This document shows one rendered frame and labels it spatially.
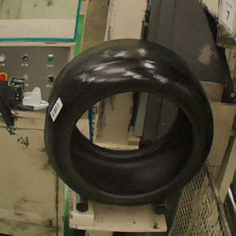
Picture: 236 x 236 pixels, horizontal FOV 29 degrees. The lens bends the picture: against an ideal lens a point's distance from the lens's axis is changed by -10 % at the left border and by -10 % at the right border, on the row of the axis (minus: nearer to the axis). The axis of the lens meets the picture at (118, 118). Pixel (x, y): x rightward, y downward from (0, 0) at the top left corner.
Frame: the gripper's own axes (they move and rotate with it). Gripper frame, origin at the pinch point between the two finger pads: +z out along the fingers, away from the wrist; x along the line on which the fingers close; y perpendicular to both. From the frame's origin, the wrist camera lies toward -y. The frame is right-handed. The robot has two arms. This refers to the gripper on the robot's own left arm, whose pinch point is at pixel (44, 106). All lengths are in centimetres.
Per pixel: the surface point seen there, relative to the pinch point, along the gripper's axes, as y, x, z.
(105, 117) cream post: -14.6, 26.6, 24.2
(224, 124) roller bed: -6, 20, 70
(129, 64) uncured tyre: 22.2, -8.1, 22.1
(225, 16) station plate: 50, -26, 41
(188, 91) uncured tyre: 18.1, -10.2, 41.0
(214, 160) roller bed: -23, 19, 72
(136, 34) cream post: 20.9, 27.0, 28.0
